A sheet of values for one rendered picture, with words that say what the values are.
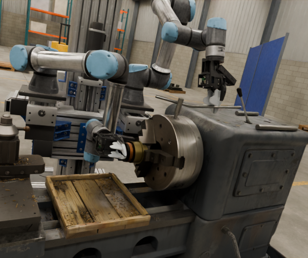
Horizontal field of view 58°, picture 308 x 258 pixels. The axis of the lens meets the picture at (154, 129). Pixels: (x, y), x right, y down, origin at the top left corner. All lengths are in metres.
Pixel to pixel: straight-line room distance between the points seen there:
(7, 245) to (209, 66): 0.88
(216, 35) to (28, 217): 0.88
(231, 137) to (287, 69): 12.02
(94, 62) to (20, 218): 0.66
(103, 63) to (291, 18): 12.72
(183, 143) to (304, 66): 11.76
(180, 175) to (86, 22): 1.06
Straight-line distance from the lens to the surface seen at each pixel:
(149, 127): 1.16
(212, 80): 1.10
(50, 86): 1.56
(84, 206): 1.09
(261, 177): 1.34
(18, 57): 1.44
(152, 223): 1.10
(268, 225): 1.58
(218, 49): 1.13
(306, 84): 12.49
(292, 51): 13.18
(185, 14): 1.57
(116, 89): 1.34
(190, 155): 1.07
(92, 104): 1.72
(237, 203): 1.32
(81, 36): 1.74
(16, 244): 0.87
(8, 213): 0.89
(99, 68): 1.19
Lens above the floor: 1.46
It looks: 14 degrees down
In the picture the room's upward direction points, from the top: 12 degrees clockwise
